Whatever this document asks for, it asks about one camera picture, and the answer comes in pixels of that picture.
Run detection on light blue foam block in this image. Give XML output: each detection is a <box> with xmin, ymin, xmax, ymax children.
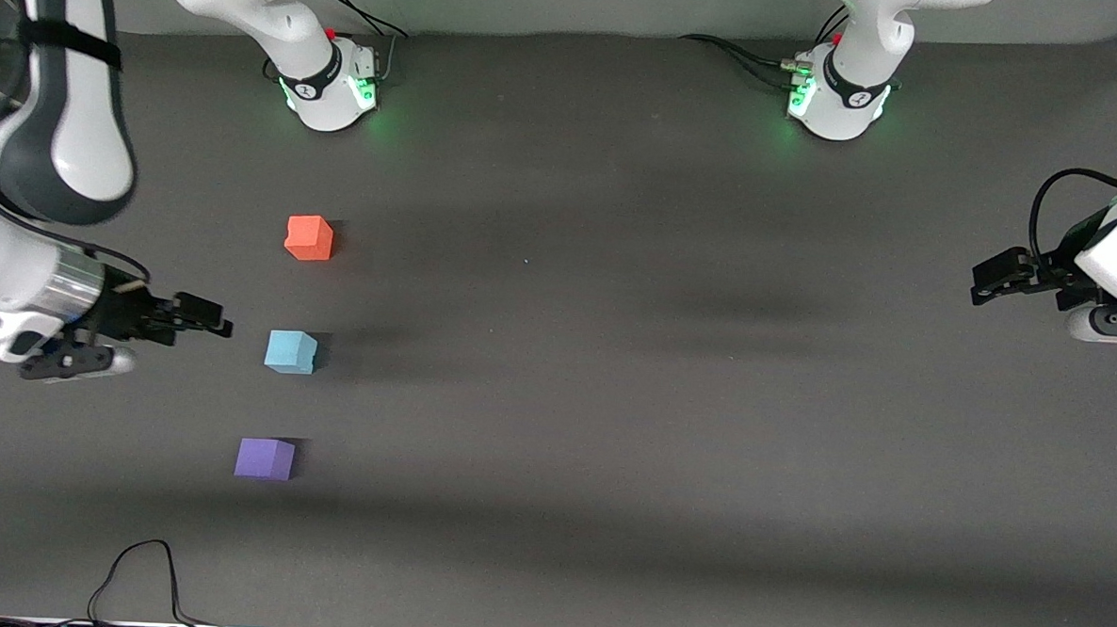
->
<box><xmin>264</xmin><ymin>329</ymin><xmax>320</xmax><ymax>377</ymax></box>

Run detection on orange foam block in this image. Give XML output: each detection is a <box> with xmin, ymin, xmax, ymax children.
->
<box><xmin>283</xmin><ymin>214</ymin><xmax>335</xmax><ymax>263</ymax></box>

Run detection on purple foam block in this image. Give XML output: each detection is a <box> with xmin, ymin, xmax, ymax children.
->
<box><xmin>234</xmin><ymin>437</ymin><xmax>298</xmax><ymax>482</ymax></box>

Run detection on dark grey table mat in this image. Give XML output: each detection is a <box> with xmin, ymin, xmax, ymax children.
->
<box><xmin>0</xmin><ymin>0</ymin><xmax>1117</xmax><ymax>627</ymax></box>

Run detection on thin black looped cable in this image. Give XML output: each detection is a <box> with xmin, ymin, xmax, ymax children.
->
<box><xmin>0</xmin><ymin>532</ymin><xmax>257</xmax><ymax>627</ymax></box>

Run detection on black right arm base cables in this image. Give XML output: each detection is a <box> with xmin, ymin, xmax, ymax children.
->
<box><xmin>314</xmin><ymin>0</ymin><xmax>413</xmax><ymax>87</ymax></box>

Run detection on black arm base cables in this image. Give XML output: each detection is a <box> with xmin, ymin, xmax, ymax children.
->
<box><xmin>677</xmin><ymin>0</ymin><xmax>852</xmax><ymax>96</ymax></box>
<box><xmin>314</xmin><ymin>0</ymin><xmax>413</xmax><ymax>87</ymax></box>

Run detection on black left arm base cables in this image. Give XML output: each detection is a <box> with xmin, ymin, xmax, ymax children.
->
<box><xmin>677</xmin><ymin>0</ymin><xmax>852</xmax><ymax>96</ymax></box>

